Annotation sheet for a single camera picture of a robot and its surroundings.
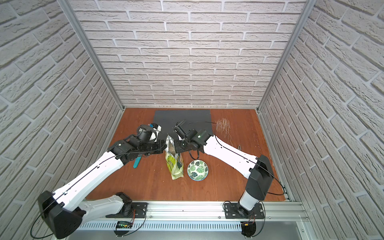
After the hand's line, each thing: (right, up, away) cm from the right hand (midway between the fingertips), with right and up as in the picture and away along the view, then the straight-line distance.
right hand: (173, 149), depth 75 cm
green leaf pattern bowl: (+12, -15, +12) cm, 23 cm away
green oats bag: (+1, -5, -4) cm, 6 cm away
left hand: (-4, +4, 0) cm, 5 cm away
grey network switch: (-9, +16, +31) cm, 36 cm away
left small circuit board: (-24, -37, -3) cm, 44 cm away
